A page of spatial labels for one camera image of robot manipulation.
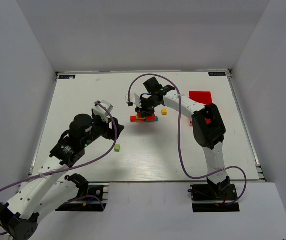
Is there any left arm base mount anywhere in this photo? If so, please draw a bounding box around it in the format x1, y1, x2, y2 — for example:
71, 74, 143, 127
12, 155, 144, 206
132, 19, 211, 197
55, 183, 109, 213

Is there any right blue corner label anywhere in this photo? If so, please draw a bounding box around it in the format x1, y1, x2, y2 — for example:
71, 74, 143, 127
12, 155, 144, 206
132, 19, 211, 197
208, 72, 226, 77

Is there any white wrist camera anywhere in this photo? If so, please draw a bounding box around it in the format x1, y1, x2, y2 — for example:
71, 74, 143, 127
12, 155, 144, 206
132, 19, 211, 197
92, 100, 113, 123
125, 93, 141, 108

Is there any red arch block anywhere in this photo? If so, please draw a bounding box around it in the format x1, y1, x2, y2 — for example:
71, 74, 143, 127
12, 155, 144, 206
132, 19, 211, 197
130, 115, 143, 123

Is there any teal long block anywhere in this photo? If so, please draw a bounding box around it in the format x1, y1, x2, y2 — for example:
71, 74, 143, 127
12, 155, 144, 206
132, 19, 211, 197
144, 116, 158, 123

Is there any yellow cube block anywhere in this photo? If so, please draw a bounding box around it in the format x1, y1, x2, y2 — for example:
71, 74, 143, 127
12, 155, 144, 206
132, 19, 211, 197
161, 109, 167, 116

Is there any blue corner label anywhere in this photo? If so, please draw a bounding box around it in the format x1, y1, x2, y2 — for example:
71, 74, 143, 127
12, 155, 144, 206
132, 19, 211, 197
208, 72, 226, 77
58, 75, 76, 80

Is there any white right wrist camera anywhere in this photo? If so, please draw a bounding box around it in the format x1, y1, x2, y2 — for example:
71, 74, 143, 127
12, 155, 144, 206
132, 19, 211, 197
125, 93, 141, 108

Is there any small green cube block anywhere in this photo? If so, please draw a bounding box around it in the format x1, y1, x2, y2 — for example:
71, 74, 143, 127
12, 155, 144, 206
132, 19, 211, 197
114, 144, 120, 152

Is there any left blue corner label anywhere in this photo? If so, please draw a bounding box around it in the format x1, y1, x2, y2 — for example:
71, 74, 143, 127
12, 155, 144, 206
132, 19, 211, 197
58, 75, 76, 80

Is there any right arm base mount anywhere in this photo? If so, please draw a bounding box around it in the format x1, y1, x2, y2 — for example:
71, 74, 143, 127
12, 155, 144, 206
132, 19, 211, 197
187, 184, 240, 213

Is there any red plastic bin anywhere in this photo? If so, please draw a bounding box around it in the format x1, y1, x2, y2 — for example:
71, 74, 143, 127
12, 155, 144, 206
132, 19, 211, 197
188, 90, 213, 127

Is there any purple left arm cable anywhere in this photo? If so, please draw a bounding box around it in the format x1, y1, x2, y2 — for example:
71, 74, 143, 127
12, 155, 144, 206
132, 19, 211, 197
0, 100, 117, 237

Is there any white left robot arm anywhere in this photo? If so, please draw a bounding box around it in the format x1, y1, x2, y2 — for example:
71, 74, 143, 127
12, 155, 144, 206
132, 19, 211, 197
0, 101, 124, 240

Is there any red rectangular block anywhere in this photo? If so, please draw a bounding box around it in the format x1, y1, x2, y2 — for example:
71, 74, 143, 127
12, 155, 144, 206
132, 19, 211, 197
146, 115, 156, 122

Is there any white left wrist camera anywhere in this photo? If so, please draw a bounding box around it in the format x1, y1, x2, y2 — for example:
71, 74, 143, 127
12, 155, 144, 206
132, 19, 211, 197
92, 100, 113, 123

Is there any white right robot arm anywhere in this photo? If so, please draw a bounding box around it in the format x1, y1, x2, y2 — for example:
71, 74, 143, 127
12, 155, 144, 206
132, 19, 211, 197
128, 74, 230, 195

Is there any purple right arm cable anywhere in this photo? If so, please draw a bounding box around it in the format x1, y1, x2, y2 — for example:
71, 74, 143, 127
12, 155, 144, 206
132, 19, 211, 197
127, 73, 247, 206

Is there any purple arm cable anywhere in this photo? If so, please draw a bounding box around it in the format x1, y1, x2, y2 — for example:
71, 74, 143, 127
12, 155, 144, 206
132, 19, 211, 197
0, 100, 117, 237
127, 73, 247, 206

